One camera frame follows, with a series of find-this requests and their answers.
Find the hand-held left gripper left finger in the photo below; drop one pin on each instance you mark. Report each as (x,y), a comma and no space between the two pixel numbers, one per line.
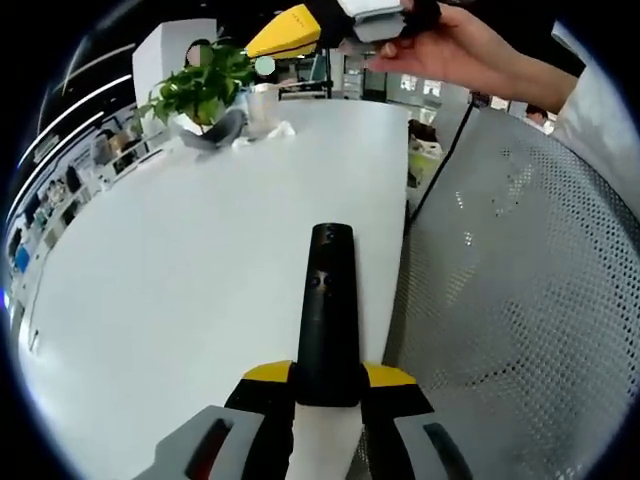
(250,430)

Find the grey mesh chair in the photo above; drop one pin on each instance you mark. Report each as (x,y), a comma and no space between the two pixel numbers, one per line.
(525,300)

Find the clear plastic cup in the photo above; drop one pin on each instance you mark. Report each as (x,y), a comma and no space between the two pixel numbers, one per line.
(262,112)

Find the grey plant pot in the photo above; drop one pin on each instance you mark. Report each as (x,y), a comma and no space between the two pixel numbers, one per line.
(220,131)

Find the crumpled white tissue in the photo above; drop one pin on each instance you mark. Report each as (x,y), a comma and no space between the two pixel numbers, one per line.
(241,144)
(281,131)

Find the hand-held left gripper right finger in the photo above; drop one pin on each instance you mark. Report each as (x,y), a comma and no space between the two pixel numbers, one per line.
(395,430)

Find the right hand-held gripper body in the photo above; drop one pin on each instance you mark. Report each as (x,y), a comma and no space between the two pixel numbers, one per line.
(422,15)

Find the black remote control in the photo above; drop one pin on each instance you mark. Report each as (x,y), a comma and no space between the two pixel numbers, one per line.
(327,310)

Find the white pillar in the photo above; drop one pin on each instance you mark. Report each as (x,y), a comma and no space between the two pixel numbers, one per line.
(155,60)

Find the green potted plant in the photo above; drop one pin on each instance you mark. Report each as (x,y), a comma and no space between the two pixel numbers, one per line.
(200,85)

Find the ceiling light strips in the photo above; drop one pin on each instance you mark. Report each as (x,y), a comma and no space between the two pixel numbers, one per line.
(117,81)

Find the person's right hand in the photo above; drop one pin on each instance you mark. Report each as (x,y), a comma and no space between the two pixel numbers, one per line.
(450,55)

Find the white cabinet row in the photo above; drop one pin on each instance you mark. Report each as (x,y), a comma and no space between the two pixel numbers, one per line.
(75,200)

